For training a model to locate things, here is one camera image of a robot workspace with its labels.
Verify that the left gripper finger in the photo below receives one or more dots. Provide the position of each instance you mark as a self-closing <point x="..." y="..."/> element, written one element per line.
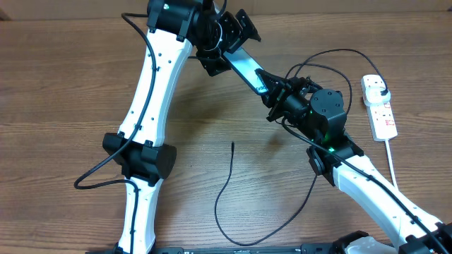
<point x="231" y="33"/>
<point x="249" y="30"/>

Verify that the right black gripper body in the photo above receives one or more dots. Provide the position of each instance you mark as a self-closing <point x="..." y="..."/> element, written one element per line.
<point x="289" y="101"/>

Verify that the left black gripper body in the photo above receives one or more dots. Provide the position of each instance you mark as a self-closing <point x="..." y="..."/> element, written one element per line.
<point x="210" y="47"/>

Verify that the Samsung Galaxy smartphone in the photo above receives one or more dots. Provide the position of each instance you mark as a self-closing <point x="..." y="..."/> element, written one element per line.
<point x="245" y="67"/>

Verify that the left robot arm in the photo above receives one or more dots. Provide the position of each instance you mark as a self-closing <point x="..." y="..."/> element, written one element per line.
<point x="174" y="29"/>

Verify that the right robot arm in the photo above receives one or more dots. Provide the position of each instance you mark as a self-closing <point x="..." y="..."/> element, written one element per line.
<point x="317" y="116"/>

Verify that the white charger plug adapter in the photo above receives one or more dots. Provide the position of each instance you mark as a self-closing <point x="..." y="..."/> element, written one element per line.
<point x="373" y="96"/>

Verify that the white power strip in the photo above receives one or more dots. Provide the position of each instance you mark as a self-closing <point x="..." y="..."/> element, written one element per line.
<point x="381" y="119"/>

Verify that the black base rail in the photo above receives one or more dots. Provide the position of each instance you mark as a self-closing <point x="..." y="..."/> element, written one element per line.
<point x="356" y="242"/>

